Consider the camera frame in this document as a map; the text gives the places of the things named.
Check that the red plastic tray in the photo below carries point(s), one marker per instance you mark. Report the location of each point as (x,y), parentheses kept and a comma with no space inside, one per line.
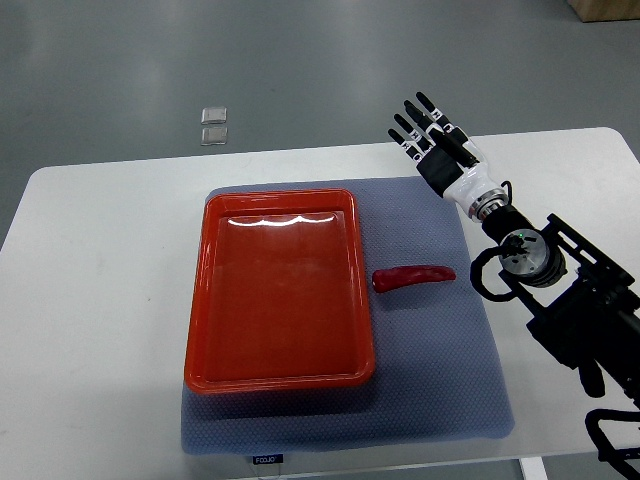
(280,298)

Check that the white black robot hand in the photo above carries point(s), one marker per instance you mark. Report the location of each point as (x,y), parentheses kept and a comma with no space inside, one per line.
(457,173)

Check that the white table leg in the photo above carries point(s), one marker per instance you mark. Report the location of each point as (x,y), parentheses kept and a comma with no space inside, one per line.
(532,468)

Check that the upper metal floor plate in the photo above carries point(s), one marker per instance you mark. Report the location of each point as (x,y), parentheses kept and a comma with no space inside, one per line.
(213,115)

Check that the cardboard box corner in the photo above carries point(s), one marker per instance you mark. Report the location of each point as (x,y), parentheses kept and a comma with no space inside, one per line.
(589,11)

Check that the red chili pepper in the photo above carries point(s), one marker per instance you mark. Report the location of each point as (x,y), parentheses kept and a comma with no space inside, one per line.
(385,280)

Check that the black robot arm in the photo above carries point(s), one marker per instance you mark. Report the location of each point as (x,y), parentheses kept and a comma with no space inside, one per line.
(584,311)

